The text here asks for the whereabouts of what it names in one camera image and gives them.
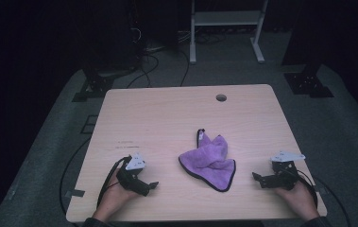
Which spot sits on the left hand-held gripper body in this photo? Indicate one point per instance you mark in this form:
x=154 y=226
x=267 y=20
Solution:
x=131 y=179

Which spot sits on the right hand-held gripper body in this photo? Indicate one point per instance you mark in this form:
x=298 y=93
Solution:
x=285 y=176

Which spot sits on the purple cloth with black trim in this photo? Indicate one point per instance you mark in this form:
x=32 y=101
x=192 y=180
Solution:
x=211 y=160

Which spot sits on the person's left hand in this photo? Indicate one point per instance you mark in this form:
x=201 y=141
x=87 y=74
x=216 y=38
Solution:
x=113 y=198

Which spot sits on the person's right hand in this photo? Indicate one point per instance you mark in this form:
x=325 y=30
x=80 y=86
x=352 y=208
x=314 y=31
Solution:
x=301 y=200

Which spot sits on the grey floor tape strip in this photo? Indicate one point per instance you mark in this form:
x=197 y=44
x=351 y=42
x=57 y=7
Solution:
x=74 y=193

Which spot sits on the white metal stand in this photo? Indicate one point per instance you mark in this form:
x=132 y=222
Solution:
x=227 y=18

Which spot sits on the dark floor outlet frame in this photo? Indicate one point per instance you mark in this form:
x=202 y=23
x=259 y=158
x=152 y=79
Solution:
x=88 y=124

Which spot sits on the black stand base plate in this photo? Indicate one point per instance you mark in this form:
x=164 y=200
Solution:
x=309 y=83
x=93 y=86

